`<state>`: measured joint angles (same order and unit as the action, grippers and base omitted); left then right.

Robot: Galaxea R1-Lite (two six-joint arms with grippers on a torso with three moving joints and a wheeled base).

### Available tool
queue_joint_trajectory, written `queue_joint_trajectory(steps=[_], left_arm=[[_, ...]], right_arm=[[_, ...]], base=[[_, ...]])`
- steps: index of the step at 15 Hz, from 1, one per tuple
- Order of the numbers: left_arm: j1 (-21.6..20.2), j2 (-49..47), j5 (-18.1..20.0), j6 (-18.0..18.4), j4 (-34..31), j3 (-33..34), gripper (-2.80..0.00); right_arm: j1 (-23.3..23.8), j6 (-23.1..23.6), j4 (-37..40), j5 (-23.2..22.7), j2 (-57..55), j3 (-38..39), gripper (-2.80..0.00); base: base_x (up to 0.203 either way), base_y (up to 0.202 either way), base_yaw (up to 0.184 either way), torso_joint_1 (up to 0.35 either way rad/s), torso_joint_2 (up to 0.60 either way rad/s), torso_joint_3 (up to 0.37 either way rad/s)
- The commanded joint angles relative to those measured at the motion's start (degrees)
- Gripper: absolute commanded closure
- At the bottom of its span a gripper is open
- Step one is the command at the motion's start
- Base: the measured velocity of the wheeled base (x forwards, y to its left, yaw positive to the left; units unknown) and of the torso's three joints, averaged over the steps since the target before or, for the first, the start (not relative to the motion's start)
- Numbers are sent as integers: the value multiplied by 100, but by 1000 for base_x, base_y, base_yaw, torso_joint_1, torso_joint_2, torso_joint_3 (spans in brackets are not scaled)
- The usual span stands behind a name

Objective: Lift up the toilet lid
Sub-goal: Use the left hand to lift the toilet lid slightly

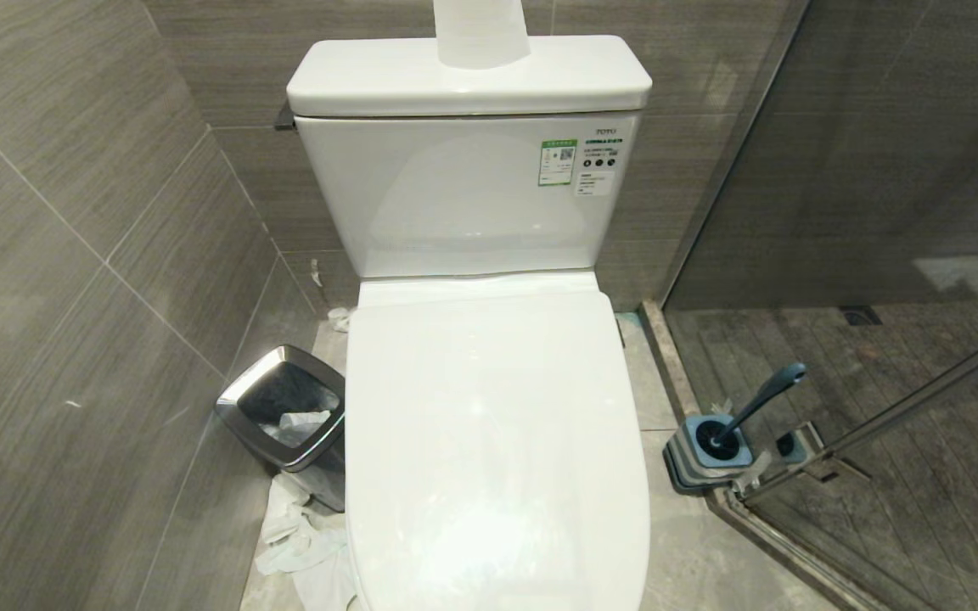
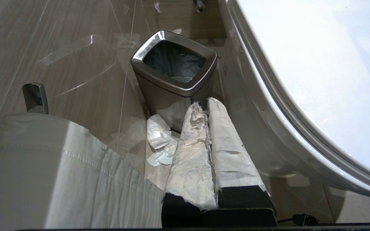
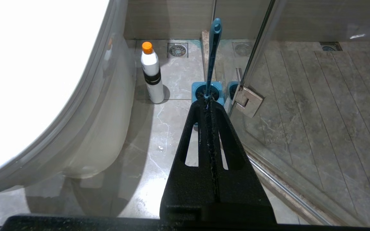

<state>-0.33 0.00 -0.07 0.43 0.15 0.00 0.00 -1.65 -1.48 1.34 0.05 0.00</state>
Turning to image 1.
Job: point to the crumpled tissue inside bin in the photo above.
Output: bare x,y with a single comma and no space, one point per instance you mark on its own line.
302,424

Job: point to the green bordered label sticker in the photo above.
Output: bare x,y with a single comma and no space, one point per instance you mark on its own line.
557,163

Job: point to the white toilet lid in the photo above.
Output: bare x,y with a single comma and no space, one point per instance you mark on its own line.
497,441

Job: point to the small white tissue scrap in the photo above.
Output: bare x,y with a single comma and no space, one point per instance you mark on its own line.
339,320

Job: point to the white printed label sticker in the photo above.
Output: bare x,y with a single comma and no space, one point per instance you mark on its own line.
598,174

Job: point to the white ceramic toilet tank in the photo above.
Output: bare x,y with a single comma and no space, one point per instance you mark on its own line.
455,204

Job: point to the steel rimmed trash bin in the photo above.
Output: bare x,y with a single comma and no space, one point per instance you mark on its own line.
319,471

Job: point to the crumpled white floor tissue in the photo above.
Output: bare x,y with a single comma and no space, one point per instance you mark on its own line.
302,552

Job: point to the metal shower door rail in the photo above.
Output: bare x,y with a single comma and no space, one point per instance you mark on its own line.
905,407

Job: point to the white toilet paper roll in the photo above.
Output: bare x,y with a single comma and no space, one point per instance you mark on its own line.
480,34

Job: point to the white ceramic tank cover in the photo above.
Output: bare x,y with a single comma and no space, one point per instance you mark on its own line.
370,81

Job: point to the blue grey brush holder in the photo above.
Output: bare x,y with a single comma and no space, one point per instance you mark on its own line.
693,467

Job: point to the glass shower partition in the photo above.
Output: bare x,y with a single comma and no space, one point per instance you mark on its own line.
879,153

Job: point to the dark flush lever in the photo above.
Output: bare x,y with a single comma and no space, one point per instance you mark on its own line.
285,119

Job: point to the dark square floor drain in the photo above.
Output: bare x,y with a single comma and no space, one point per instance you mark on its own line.
861,316

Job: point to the blue grey toilet brush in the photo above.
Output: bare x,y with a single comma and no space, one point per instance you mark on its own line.
761,399

